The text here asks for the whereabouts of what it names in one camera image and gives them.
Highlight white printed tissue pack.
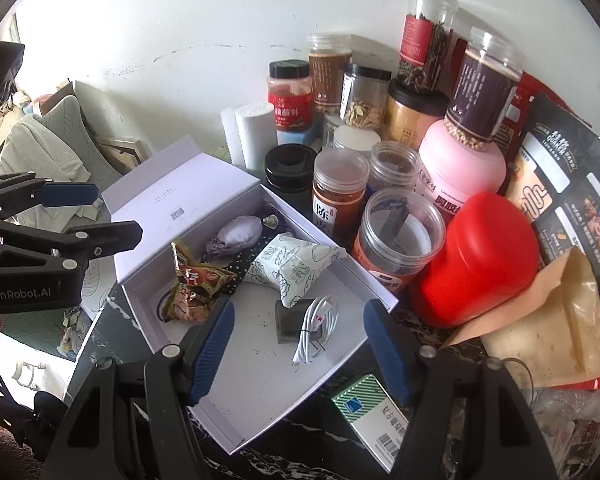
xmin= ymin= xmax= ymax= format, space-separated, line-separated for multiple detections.
xmin=242 ymin=233 xmax=348 ymax=309

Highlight grey translucent case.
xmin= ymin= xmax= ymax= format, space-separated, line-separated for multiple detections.
xmin=274 ymin=298 xmax=326 ymax=345

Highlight black dotted cloth pouch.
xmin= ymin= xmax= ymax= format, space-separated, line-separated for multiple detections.
xmin=225 ymin=247 xmax=273 ymax=291

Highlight small clear jar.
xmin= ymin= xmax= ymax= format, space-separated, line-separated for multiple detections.
xmin=369 ymin=141 xmax=422 ymax=196

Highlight pale grey garment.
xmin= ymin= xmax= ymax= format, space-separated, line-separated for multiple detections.
xmin=2 ymin=112 xmax=93 ymax=231

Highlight brown snack packet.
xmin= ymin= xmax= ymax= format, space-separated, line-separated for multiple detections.
xmin=161 ymin=238 xmax=238 ymax=323

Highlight black lid jar of slices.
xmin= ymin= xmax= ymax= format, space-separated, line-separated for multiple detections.
xmin=341 ymin=64 xmax=392 ymax=131

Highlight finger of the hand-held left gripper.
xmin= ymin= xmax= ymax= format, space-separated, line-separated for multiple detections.
xmin=0 ymin=220 xmax=144 ymax=273
xmin=0 ymin=172 xmax=101 ymax=222

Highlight red snack bag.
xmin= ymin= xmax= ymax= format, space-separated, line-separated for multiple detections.
xmin=500 ymin=72 xmax=551 ymax=161

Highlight clear jar brown label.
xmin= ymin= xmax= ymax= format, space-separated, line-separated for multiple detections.
xmin=307 ymin=34 xmax=353 ymax=113

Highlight wooden picture frame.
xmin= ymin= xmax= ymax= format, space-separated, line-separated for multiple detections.
xmin=95 ymin=135 xmax=153 ymax=176

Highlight tall clear jar red label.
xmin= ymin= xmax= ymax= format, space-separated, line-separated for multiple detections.
xmin=397 ymin=0 xmax=460 ymax=93

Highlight yellow jar black lid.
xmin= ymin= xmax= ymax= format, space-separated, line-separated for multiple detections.
xmin=382 ymin=80 xmax=448 ymax=151

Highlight white ribbed panel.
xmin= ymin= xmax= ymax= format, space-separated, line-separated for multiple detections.
xmin=220 ymin=107 xmax=238 ymax=161

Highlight clear jar orange contents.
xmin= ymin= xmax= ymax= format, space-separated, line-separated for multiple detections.
xmin=312 ymin=147 xmax=371 ymax=241

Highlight clear plastic bag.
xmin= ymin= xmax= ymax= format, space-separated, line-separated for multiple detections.
xmin=525 ymin=385 xmax=600 ymax=466

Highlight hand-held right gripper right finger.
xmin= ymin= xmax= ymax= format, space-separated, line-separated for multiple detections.
xmin=362 ymin=299 xmax=561 ymax=480

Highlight purple drawstring pouch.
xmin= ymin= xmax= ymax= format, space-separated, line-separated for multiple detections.
xmin=205 ymin=215 xmax=263 ymax=261

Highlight white cable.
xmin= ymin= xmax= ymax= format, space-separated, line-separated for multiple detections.
xmin=292 ymin=296 xmax=340 ymax=368

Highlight white lidded box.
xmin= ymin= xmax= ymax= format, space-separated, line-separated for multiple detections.
xmin=101 ymin=134 xmax=400 ymax=456

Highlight clear jar dark label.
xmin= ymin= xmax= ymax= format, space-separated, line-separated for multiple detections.
xmin=442 ymin=26 xmax=523 ymax=153

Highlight black snack bag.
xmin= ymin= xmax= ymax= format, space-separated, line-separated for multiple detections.
xmin=502 ymin=92 xmax=600 ymax=306

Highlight white lid jar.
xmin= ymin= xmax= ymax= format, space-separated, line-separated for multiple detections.
xmin=332 ymin=125 xmax=381 ymax=153

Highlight black lid red label jar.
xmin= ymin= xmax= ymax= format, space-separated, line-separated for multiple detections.
xmin=266 ymin=60 xmax=313 ymax=133

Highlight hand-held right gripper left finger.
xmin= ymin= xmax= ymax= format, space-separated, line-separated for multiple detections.
xmin=40 ymin=296 xmax=237 ymax=480

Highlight brown paper bag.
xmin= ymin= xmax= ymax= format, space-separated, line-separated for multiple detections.
xmin=440 ymin=247 xmax=600 ymax=391

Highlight large clear jar orange label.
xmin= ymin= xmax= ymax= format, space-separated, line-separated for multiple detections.
xmin=351 ymin=187 xmax=446 ymax=293

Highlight red plastic container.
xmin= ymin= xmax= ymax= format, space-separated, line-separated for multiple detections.
xmin=409 ymin=192 xmax=540 ymax=330

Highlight white paper roll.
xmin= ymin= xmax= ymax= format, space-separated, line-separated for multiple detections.
xmin=235 ymin=102 xmax=276 ymax=173

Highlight white green medicine box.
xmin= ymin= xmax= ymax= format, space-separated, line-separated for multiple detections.
xmin=330 ymin=374 xmax=411 ymax=466

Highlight pink jar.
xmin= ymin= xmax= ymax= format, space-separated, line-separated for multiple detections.
xmin=419 ymin=119 xmax=507 ymax=226

